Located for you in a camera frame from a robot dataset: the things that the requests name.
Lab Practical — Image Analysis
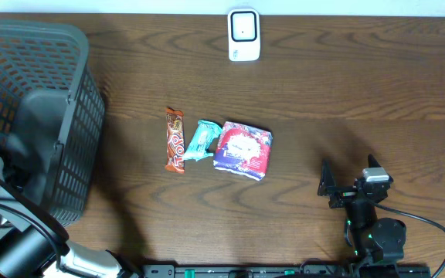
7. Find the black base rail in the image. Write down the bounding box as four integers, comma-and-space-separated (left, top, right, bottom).
141, 262, 431, 278

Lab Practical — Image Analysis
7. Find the red blue snack packet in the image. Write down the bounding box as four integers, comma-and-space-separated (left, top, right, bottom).
213, 121, 273, 181

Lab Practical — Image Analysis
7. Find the teal white snack packet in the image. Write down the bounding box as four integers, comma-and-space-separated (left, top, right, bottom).
182, 120, 223, 161

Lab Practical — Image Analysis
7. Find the dark grey plastic basket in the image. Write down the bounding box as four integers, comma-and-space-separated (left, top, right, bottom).
0, 19, 105, 226

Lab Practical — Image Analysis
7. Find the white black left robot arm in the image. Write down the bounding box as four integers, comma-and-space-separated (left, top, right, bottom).
0, 156, 144, 277

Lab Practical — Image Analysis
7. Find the black camera cable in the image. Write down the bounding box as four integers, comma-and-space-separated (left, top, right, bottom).
365, 196, 445, 278

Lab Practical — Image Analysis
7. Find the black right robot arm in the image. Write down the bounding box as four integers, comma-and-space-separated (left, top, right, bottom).
318, 154, 406, 276

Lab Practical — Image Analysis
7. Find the orange Top chocolate bar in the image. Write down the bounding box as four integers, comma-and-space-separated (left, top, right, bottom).
165, 108, 185, 174

